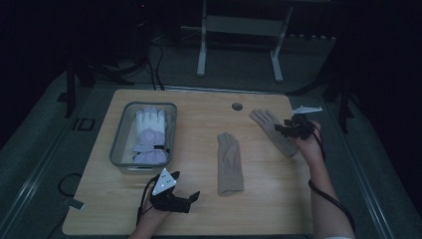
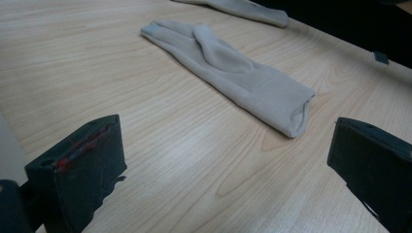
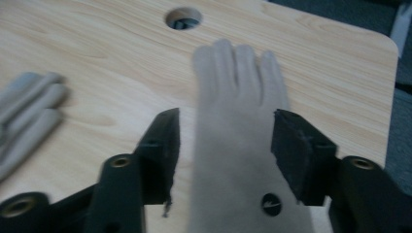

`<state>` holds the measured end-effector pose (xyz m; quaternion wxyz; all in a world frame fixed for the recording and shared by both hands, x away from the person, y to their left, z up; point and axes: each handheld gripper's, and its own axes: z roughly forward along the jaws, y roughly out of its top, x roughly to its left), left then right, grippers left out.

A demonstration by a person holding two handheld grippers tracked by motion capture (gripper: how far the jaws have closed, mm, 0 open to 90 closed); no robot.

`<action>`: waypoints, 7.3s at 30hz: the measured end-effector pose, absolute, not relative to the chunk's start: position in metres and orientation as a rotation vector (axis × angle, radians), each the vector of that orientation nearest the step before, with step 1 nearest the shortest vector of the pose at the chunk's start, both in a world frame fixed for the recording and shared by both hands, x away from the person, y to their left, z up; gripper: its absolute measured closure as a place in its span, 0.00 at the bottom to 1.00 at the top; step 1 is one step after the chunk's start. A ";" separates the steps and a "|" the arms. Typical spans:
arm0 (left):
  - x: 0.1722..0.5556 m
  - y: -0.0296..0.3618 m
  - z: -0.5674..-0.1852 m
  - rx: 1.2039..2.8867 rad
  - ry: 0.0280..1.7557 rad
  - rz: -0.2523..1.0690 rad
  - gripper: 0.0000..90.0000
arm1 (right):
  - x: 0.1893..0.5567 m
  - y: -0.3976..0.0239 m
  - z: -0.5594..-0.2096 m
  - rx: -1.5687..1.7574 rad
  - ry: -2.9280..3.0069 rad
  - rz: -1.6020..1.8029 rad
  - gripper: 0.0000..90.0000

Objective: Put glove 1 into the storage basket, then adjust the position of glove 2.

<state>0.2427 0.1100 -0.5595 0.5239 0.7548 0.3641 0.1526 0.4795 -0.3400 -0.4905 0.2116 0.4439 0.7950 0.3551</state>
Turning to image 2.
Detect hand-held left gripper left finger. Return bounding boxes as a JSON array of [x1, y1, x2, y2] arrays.
[[24, 114, 128, 233]]

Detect plain beige knit glove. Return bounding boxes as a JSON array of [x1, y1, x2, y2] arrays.
[[140, 19, 317, 139]]

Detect beige knit glove dark dot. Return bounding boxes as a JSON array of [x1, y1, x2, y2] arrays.
[[171, 0, 291, 29]]

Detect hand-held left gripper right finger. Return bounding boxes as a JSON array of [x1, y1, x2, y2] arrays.
[[326, 116, 412, 233]]

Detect small dark block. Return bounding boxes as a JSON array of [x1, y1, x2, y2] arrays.
[[372, 50, 390, 65]]

